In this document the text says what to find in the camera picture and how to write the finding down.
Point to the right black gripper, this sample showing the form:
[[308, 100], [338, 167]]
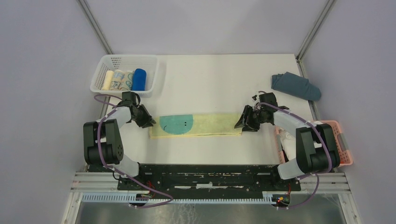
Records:
[[250, 126]]

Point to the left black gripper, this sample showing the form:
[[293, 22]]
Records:
[[144, 123]]

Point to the green yellow towel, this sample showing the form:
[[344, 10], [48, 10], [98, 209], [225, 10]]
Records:
[[194, 125]]

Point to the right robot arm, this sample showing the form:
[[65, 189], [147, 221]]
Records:
[[316, 146]]

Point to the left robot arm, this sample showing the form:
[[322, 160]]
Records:
[[102, 139]]

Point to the patterned rolled towel right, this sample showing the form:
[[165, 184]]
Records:
[[127, 81]]

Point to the patterned rolled towel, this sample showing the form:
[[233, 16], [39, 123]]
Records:
[[116, 81], [127, 81]]

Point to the patterned rolled towel left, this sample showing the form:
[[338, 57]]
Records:
[[116, 81]]

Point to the grey blue towel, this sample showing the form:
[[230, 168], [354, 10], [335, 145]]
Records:
[[296, 86]]

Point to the white cloth in pink basket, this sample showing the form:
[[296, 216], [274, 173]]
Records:
[[288, 143]]

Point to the white plastic basket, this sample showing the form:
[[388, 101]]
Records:
[[149, 63]]

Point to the cream rolled towel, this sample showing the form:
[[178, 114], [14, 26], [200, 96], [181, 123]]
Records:
[[107, 81]]

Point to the pink plastic basket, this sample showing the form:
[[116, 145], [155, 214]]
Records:
[[343, 149]]

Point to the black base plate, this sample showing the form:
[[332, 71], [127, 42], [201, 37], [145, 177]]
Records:
[[212, 181]]

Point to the white cable duct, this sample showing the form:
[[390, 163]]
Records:
[[134, 198]]

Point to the aluminium frame rails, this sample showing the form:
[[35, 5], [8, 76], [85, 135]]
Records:
[[330, 184]]

